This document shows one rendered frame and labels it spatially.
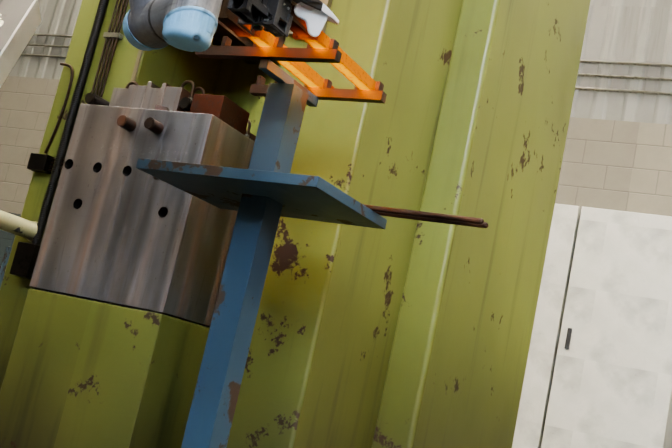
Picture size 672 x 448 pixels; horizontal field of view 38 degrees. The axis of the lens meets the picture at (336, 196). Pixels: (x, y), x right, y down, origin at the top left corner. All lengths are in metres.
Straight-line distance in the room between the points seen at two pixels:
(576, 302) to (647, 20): 2.57
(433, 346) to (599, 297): 4.81
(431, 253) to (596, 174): 5.69
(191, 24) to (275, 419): 1.01
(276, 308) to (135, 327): 0.31
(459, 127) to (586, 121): 5.75
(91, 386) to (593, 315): 5.45
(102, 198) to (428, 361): 0.90
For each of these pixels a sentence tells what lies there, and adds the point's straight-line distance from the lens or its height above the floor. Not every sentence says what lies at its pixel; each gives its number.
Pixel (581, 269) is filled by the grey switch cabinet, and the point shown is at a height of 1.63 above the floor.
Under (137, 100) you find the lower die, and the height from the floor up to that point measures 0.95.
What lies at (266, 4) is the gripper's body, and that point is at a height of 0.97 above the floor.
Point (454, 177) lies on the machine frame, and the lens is 2.60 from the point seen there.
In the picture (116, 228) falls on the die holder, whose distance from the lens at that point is 2.24.
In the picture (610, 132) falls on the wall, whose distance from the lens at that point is 8.29.
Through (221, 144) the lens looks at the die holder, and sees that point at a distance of 2.22.
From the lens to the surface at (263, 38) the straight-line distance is 1.86.
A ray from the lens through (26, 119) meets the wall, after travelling 11.13.
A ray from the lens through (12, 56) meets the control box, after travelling 2.61.
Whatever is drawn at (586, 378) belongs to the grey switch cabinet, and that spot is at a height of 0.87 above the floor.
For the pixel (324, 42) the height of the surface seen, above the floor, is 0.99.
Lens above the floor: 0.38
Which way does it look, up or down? 11 degrees up
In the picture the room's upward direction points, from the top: 12 degrees clockwise
